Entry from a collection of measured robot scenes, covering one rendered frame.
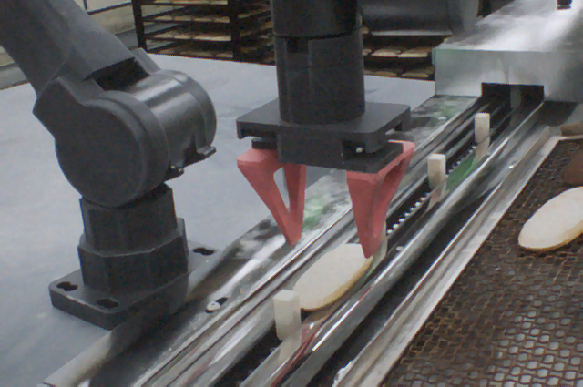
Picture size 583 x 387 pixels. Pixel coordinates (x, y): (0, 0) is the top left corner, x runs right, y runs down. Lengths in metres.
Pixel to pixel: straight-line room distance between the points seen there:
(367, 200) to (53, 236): 0.38
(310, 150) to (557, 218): 0.16
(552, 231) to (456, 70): 0.49
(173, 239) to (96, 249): 0.06
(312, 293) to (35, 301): 0.24
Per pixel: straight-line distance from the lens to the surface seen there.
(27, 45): 0.61
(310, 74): 0.49
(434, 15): 0.46
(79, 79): 0.58
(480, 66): 0.96
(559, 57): 0.94
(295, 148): 0.50
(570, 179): 0.61
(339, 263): 0.57
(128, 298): 0.61
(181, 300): 0.54
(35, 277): 0.72
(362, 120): 0.50
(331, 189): 0.70
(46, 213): 0.85
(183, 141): 0.58
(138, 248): 0.61
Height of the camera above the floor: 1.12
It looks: 19 degrees down
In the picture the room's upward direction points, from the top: 5 degrees counter-clockwise
